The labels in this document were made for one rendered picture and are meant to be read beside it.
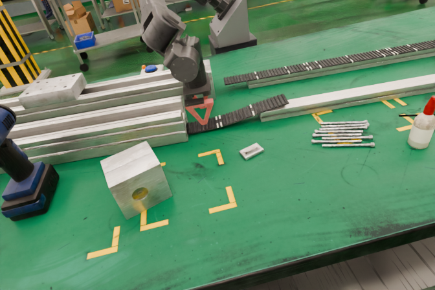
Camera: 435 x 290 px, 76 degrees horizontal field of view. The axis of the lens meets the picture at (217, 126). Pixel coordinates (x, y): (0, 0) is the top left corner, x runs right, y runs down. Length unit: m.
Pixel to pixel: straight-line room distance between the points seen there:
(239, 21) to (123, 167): 0.88
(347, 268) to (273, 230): 0.65
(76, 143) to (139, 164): 0.26
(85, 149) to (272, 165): 0.47
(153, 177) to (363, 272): 0.82
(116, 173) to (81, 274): 0.18
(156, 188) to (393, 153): 0.49
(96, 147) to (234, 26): 0.78
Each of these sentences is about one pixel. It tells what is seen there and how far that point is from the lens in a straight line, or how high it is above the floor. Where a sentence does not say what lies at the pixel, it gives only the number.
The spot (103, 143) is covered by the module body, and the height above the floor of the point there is 0.82.
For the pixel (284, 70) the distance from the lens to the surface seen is 0.94.
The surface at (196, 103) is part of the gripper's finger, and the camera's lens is 0.65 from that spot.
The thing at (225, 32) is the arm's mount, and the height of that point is 0.84.
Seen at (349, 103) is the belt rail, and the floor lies 0.79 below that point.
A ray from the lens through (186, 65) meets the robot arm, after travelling 0.57.
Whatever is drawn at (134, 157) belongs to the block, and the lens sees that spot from 0.58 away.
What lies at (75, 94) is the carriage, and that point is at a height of 0.88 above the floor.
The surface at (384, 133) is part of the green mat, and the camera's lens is 0.75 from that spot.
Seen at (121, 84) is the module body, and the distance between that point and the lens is 0.96.
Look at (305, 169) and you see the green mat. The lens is 0.62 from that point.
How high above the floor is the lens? 1.22
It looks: 36 degrees down
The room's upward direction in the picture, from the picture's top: 11 degrees counter-clockwise
